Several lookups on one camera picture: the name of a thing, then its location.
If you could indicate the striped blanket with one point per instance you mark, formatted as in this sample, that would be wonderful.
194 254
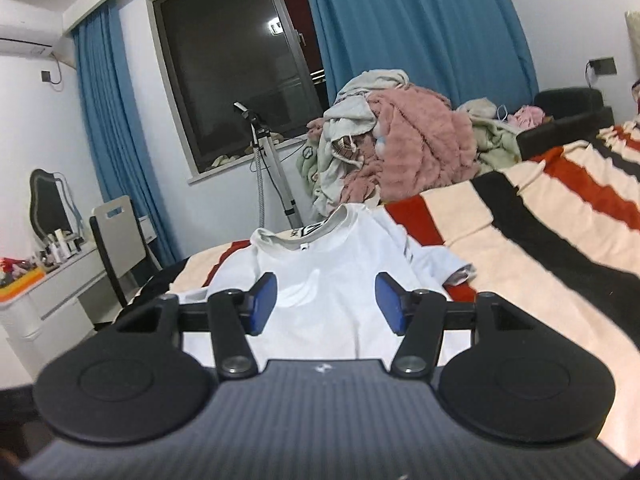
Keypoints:
525 240

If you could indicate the wall socket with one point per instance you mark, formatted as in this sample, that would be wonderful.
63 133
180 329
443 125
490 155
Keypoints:
602 66

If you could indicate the orange tray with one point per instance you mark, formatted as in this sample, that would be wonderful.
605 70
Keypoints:
22 277

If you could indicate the cosmetics on dressing table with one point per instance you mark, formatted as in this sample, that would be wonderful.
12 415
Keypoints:
60 245

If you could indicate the white dressing table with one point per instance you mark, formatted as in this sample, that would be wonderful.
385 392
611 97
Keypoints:
45 300

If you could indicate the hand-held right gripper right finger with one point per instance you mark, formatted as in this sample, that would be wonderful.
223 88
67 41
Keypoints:
389 305

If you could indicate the white air conditioner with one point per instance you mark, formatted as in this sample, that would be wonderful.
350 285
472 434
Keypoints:
27 40

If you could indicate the white t-shirt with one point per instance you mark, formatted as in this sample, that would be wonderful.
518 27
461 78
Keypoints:
320 265

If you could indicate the pile of light clothes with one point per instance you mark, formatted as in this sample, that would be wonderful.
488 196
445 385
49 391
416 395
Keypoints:
345 125

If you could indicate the black framed mirror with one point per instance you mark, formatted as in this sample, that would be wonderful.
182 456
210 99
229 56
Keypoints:
47 205

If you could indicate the white chair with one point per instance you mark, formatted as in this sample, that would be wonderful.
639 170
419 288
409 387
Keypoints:
117 245

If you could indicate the black armchair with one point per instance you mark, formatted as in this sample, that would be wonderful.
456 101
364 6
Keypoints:
570 115

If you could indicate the pink fluffy blanket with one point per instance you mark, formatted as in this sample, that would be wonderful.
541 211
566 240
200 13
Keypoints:
420 145

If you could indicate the blue curtain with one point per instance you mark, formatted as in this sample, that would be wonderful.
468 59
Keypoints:
425 25
125 145

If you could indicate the dark window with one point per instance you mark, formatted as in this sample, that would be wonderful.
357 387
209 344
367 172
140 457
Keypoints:
235 60

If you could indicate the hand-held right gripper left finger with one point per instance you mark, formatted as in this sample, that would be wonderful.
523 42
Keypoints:
263 305

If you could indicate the garment steamer stand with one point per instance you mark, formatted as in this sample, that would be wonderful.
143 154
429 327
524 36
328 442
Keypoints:
272 170

